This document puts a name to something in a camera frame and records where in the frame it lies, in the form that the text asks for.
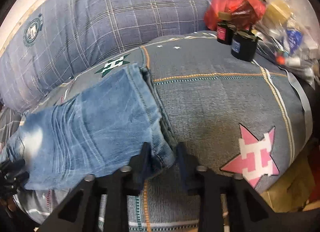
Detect blue plaid duvet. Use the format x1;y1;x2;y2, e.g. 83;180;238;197
0;0;256;115

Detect blue denim jeans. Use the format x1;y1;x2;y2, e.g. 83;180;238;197
1;64;175;190

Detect black jar blue label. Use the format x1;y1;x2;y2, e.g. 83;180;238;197
231;30;258;62

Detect clear plastic bag of items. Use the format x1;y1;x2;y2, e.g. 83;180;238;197
254;0;319;87

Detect red plastic bag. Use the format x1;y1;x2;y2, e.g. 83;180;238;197
204;0;266;31

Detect black jar pink label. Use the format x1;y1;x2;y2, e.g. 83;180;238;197
217;21;235;45

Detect grey star-patterned bed sheet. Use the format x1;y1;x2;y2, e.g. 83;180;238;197
14;31;319;231

